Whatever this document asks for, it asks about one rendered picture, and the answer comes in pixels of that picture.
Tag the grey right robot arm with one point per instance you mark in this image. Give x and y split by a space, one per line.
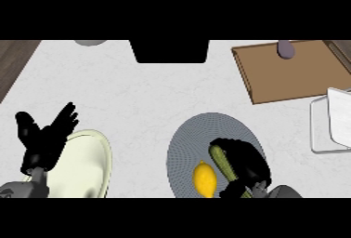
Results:
275 191

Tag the round grey placemat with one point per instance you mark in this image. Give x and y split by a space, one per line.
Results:
191 139

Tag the purple eggplant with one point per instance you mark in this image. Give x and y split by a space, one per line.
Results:
286 49

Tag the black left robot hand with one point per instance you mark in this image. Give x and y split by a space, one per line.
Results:
45 139

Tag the white tiered shelf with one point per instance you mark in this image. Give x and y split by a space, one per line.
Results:
334 121

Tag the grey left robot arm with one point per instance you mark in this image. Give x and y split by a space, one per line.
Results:
28 186

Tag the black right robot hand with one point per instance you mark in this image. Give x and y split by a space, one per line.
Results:
249 161

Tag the green squash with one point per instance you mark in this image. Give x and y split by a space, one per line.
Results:
221 161

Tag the black appliance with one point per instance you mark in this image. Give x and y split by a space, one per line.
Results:
169 51

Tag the yellow lemon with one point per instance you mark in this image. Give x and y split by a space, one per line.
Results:
203 179

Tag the grey round object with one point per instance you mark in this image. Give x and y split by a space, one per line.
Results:
89 42

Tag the dark wooden cabinet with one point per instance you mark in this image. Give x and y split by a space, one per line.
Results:
11 62

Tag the pale green plate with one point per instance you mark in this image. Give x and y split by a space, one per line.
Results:
84 165

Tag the brown wooden cutting board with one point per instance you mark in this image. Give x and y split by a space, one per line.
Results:
292 72

